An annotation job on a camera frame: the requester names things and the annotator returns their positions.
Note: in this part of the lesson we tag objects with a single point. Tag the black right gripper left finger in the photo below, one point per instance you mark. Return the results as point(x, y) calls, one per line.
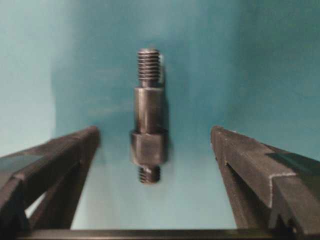
point(40, 187)

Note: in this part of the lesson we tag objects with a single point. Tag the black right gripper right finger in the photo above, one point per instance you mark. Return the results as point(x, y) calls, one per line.
point(268, 187)

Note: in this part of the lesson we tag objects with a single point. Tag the dark steel threaded shaft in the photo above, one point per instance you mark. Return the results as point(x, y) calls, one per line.
point(148, 139)

